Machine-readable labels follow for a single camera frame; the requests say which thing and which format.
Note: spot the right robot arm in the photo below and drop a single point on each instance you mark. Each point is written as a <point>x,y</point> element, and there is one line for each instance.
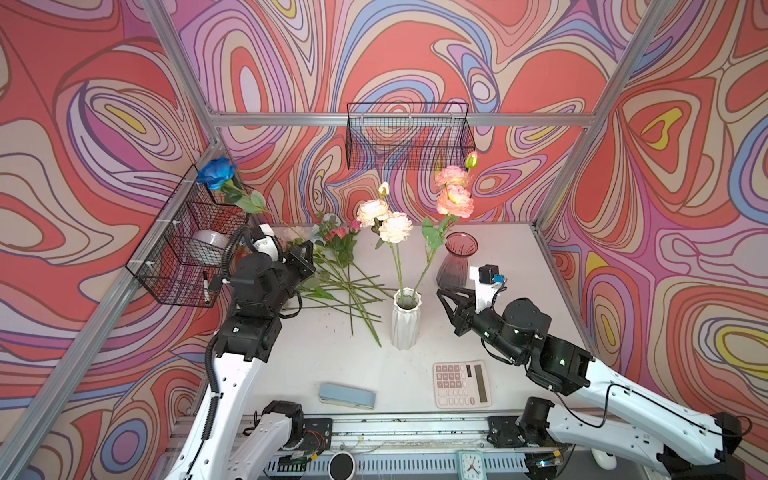
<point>597,408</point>

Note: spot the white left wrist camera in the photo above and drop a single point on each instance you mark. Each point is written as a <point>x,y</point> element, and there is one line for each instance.
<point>264,240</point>

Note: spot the pink calculator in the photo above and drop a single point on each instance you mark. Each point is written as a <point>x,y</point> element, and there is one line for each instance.
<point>461,385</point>

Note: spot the left black wire basket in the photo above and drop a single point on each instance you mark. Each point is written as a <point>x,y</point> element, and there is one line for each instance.
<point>161,263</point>

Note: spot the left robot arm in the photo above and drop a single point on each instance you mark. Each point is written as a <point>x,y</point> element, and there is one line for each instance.
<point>235,358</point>

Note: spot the white ribbed vase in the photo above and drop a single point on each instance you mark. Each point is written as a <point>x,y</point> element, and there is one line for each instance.
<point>405,318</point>

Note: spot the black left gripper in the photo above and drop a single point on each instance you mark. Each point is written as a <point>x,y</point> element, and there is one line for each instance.
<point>300,267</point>

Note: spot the cream artificial flower stem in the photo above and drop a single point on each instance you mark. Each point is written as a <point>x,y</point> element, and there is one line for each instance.
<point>392,227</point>

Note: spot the pink peach flower stem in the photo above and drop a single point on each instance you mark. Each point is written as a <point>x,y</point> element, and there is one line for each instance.
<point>454,202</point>

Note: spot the white tape roll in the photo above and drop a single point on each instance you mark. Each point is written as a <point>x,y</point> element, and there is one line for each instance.
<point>206,247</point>

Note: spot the light blue eraser box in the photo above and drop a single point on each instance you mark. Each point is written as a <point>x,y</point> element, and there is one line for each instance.
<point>346,396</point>

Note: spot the blue artificial rose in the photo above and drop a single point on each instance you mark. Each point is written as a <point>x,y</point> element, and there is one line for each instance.
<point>220,175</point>

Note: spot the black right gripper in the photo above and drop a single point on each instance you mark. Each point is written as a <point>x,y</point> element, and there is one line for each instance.
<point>464,311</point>

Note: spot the small green clock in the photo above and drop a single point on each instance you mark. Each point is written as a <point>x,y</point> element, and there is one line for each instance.
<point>471,466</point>

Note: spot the back black wire basket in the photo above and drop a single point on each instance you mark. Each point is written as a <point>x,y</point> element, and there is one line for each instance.
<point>390,136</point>

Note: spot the black wire basket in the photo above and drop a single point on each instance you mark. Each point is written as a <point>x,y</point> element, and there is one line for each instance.
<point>161,263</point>
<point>390,136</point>

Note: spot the pile of artificial flowers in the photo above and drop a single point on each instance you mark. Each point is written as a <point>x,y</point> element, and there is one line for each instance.
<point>339,284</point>

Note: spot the round black speaker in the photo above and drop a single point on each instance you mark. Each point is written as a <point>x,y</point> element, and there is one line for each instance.
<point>342,466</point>

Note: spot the purple glass vase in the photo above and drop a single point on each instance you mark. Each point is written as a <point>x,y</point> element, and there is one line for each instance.
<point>454,270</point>

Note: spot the white computer mouse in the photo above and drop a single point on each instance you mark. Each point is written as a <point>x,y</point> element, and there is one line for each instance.
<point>604,460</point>

